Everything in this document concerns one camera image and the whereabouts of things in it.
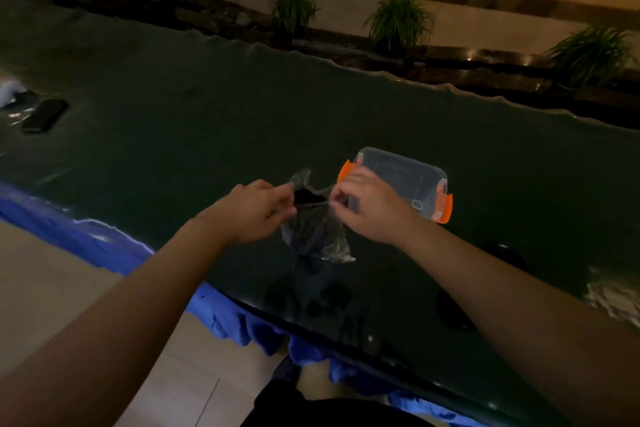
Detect person's right forearm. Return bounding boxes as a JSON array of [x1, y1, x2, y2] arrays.
[[395, 219, 640, 427]]

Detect green potted grass plant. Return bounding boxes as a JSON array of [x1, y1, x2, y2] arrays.
[[363, 0, 436, 56], [270, 0, 321, 39], [544, 24, 636, 89]]

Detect white crumpled object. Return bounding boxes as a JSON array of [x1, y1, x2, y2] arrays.
[[0, 78, 27, 109]]

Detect blue tablecloth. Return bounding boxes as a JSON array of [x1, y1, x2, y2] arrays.
[[0, 180, 488, 427]]

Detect black smartphone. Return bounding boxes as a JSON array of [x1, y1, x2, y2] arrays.
[[20, 98, 70, 134]]

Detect person's left forearm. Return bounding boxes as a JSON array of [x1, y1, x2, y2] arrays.
[[0, 214, 236, 427]]

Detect person's black trousers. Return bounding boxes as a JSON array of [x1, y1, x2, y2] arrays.
[[240, 356, 438, 427]]

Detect person's left hand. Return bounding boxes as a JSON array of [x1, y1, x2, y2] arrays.
[[194, 179, 299, 247]]

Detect clear crumpled plastic wrap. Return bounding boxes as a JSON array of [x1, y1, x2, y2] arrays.
[[582, 266, 640, 330]]

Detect dark green table cover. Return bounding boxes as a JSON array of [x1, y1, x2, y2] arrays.
[[0, 0, 640, 427]]

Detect clear plastic bag dark contents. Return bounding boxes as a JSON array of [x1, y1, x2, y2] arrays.
[[279, 167, 357, 264]]

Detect clear container with orange clips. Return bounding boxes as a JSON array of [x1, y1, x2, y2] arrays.
[[336, 147, 454, 225]]

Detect person's right hand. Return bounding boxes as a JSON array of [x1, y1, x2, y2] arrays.
[[328, 166, 418, 247]]

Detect black round object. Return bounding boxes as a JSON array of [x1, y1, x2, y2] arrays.
[[482, 243, 527, 272], [436, 289, 478, 333]]

